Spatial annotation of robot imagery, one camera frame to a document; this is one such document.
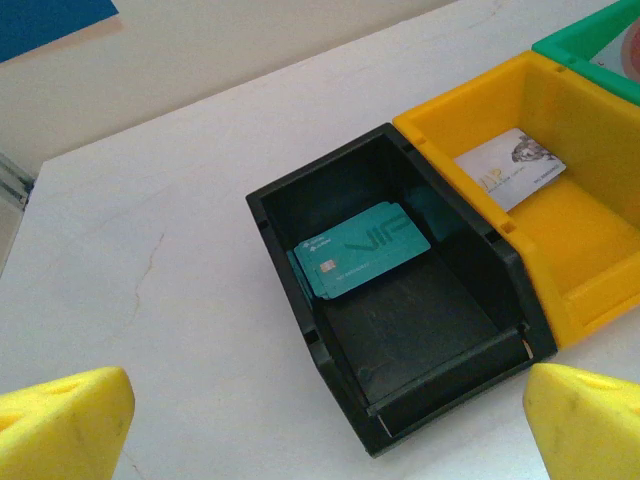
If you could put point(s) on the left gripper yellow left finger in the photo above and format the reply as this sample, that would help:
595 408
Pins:
60 430

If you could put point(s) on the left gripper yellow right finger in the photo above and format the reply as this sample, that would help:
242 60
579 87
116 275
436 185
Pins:
590 430

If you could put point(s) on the teal VIP card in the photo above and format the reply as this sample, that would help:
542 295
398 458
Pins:
302 275
370 250

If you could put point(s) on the white silver VIP card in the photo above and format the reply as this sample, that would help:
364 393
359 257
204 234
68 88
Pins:
510 170

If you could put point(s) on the white card with red circles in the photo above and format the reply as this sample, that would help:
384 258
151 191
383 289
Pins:
625 55

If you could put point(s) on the yellow plastic bin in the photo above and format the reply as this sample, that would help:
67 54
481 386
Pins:
575 240

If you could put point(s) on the black plastic bin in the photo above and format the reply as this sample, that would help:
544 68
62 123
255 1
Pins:
425 320

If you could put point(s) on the green plastic bin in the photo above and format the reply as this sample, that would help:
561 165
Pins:
575 40

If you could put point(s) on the aluminium side rail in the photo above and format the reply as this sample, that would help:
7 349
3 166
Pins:
12 180

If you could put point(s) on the blue floral wall panel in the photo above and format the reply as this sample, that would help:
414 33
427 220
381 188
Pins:
45 20

